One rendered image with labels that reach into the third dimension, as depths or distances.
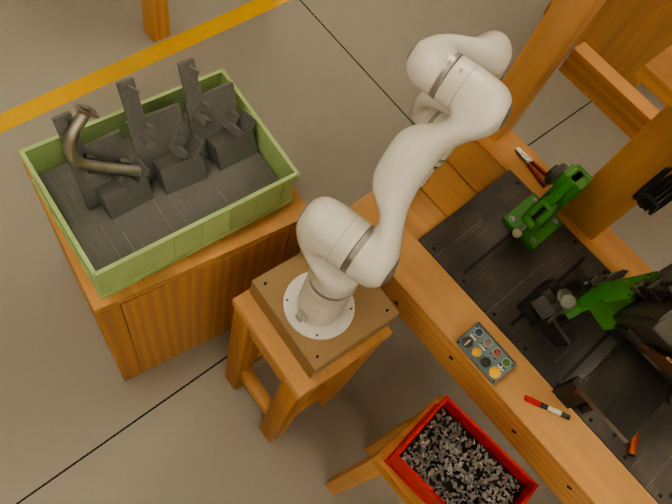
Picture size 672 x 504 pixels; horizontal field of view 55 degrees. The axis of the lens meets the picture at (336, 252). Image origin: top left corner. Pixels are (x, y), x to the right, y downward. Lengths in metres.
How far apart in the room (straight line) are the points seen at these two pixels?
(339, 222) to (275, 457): 1.39
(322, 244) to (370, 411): 1.39
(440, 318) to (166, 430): 1.19
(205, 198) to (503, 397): 0.99
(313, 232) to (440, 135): 0.32
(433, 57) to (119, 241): 1.00
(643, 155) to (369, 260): 0.87
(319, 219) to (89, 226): 0.77
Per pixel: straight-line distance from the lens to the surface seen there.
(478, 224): 1.99
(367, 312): 1.73
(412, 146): 1.29
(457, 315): 1.84
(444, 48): 1.30
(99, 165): 1.76
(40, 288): 2.77
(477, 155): 2.14
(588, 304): 1.74
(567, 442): 1.88
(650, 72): 1.63
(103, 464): 2.56
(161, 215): 1.88
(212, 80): 2.03
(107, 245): 1.85
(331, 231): 1.33
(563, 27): 1.86
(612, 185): 2.00
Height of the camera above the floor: 2.52
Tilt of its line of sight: 63 degrees down
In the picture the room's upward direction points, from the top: 24 degrees clockwise
